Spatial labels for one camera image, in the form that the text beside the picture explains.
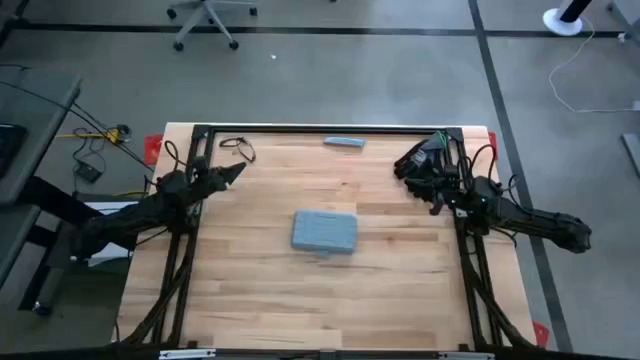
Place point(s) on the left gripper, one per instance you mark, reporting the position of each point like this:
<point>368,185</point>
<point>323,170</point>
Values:
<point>210,181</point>

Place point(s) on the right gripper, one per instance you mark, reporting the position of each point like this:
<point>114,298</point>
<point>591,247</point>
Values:
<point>445,187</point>

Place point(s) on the grey utility knife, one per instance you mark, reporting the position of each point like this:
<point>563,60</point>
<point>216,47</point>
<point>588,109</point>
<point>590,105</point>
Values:
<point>344,142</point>

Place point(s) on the grey plastic tool case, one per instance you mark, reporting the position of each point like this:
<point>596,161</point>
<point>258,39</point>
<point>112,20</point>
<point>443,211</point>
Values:
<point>325,232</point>

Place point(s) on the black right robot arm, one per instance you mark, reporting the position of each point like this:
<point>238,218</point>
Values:
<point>540,220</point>

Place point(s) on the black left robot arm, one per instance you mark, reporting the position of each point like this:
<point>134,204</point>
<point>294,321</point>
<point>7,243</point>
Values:
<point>140,215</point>

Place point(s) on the black work glove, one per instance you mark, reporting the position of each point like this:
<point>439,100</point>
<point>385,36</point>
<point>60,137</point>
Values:
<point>437,162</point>
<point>412,160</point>

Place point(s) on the black safety glasses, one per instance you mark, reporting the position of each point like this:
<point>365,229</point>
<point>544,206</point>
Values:
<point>231,142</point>

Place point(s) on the red table clamp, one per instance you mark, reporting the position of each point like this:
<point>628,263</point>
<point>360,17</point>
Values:
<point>540,334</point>
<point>152,148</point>
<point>493,145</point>

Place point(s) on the black power adapter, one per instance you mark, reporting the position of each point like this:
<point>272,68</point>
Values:
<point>87,172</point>

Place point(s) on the grey office chair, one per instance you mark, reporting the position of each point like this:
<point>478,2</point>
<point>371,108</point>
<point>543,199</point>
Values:
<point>207,11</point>

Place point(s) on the black desk support beam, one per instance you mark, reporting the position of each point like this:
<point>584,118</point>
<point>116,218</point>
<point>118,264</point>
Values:
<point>50,197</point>

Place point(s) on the grey desk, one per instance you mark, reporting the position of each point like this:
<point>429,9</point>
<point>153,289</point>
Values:
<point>12,235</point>
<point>35,100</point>

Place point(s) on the grey metal floor foot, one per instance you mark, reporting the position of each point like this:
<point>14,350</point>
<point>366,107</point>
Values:
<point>631,150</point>

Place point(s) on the white round floor stand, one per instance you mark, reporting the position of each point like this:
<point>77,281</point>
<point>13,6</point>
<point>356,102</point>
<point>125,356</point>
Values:
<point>561,25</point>

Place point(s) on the black keyboard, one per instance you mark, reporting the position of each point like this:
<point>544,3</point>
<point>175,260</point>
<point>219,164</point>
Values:
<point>10,145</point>

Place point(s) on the black desk caster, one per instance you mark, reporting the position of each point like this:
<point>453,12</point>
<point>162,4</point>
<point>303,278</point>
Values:
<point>42,307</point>

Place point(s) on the white plug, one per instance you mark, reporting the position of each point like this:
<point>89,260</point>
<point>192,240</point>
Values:
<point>622,37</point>

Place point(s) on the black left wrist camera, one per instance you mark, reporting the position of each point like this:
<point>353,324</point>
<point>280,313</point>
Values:
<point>200,164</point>

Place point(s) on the black aluminium table frame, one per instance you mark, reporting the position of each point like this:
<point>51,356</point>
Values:
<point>280,129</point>

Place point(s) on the silver metal bracket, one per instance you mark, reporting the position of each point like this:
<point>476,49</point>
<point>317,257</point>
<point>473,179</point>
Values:
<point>466,356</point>
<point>186,354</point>

